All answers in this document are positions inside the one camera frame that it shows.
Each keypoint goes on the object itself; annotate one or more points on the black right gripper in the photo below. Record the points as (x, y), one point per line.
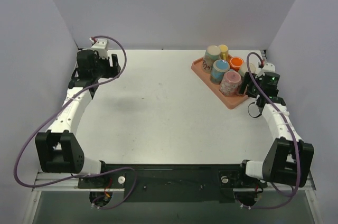
(250, 88)

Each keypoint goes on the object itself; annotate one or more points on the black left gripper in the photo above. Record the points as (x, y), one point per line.
(110, 65)

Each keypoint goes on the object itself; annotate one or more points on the pink floral mug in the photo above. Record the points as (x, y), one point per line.
(230, 82)

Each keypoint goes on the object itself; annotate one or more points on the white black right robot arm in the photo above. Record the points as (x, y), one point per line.
(289, 159)

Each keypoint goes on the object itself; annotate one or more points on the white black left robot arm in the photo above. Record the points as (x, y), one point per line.
(58, 149)

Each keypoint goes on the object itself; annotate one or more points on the cream dragon pattern mug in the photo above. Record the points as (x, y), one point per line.
(244, 68)

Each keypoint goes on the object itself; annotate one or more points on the orange mug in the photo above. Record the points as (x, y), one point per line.
(235, 63)

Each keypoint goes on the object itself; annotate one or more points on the blue butterfly mug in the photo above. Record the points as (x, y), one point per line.
(220, 67)

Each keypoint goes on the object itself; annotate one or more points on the yellow mug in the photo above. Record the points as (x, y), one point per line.
(224, 52)

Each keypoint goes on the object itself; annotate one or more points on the seashell coral mug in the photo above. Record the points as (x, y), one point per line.
(211, 55)

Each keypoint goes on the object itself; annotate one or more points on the pink plastic tray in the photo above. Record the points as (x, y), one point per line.
(230, 102)

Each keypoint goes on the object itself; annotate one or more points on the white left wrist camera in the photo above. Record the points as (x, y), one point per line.
(101, 47)

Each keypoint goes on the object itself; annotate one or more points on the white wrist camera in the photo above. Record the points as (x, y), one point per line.
(267, 67)
(101, 47)

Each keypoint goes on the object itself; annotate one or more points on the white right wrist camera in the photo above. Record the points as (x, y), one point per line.
(267, 67)

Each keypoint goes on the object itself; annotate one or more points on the aluminium rail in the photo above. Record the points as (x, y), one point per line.
(73, 184)

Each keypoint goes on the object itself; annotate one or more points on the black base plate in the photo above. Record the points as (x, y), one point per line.
(171, 183)

